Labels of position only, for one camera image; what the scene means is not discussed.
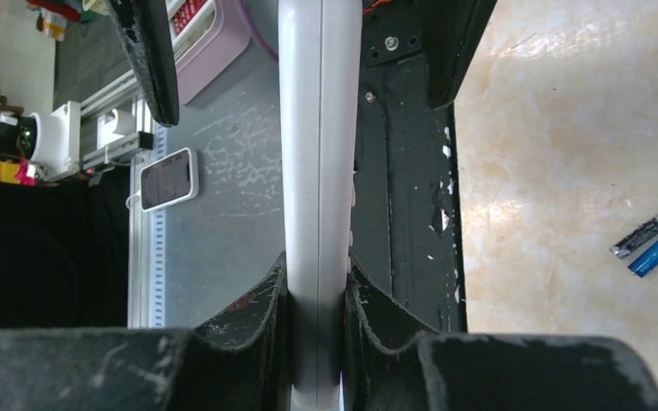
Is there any white cable duct strip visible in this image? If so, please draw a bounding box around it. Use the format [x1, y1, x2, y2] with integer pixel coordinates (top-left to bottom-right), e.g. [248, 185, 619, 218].
[127, 124, 167, 328]

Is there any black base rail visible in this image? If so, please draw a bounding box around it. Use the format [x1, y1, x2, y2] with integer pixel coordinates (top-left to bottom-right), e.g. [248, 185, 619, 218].
[351, 1, 467, 331]

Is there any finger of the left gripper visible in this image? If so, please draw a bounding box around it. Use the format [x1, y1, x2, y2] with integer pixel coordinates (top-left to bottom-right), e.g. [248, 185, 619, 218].
[105, 0, 180, 128]
[419, 0, 497, 109]

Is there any black silver AAA battery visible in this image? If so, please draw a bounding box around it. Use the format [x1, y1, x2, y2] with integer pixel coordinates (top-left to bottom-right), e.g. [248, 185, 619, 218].
[609, 213, 658, 259]

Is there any smartphone with white case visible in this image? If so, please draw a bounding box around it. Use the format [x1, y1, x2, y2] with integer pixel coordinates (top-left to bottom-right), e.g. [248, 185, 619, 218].
[139, 147, 199, 211]

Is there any white remote control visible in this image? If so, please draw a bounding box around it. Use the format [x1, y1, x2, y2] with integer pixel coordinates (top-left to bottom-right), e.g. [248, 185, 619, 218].
[278, 1, 362, 410]

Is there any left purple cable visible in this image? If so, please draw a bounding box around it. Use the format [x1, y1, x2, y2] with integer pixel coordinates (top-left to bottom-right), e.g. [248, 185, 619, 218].
[235, 0, 280, 63]

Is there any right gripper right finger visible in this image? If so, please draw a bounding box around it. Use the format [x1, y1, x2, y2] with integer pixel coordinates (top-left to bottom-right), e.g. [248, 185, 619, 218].
[343, 262, 658, 410]

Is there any pink plastic bin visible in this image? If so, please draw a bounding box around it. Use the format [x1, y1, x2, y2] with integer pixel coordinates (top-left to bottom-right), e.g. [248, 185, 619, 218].
[166, 0, 251, 105]

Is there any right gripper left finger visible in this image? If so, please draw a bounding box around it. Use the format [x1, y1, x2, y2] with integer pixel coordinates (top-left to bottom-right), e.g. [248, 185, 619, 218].
[0, 256, 290, 410]

